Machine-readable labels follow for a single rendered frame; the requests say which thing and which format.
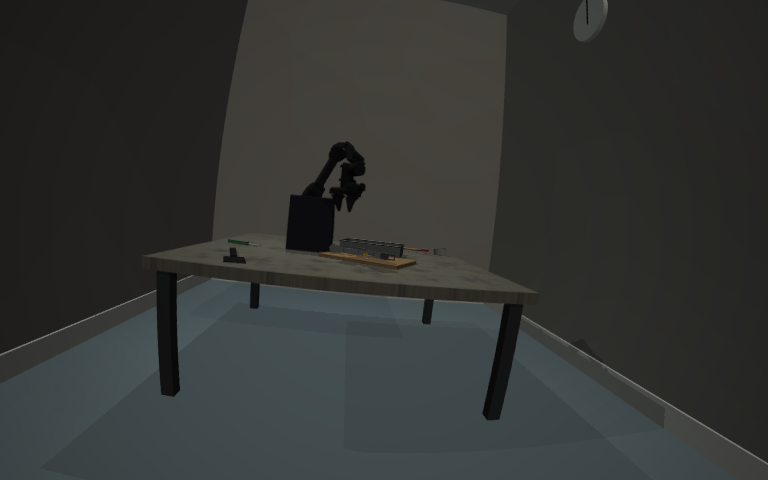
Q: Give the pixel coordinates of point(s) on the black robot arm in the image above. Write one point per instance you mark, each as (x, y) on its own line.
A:
(337, 154)

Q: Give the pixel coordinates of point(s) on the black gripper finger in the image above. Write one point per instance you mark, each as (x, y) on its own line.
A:
(350, 201)
(338, 200)

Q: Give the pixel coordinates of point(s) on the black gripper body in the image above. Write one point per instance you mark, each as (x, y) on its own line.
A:
(343, 189)

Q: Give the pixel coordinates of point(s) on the wooden cutting board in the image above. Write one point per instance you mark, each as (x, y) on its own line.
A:
(397, 264)

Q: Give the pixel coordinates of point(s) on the green and white flat bar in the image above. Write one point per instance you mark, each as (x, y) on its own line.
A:
(240, 242)

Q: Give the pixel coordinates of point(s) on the black spatula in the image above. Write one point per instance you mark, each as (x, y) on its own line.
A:
(233, 257)

